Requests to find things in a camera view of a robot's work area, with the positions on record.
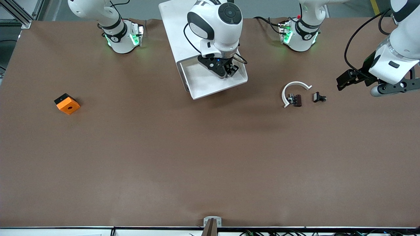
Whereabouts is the grey base connector plate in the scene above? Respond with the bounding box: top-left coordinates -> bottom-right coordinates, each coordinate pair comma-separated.
137,22 -> 145,47
278,20 -> 290,44

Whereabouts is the orange block with black side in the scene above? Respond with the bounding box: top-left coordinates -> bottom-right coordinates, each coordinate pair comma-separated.
54,93 -> 81,115

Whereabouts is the grey metal bracket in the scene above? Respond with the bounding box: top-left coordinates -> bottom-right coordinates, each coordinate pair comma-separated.
203,216 -> 222,227

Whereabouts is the white curved plastic clip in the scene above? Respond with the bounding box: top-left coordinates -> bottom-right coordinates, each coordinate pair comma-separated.
282,81 -> 312,108

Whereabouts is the black base cable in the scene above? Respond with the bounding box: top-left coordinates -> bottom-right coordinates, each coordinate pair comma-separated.
253,16 -> 284,35

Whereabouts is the aluminium frame profile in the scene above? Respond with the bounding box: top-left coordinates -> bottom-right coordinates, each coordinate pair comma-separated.
0,0 -> 45,29

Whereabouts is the white drawer cabinet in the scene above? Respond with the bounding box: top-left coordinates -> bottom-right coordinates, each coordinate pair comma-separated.
159,0 -> 239,93

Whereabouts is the dark brown small connector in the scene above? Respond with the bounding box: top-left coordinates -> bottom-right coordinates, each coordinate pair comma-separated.
287,94 -> 303,108

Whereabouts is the white drawer holding button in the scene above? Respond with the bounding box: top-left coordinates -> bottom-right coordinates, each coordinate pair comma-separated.
179,49 -> 249,100

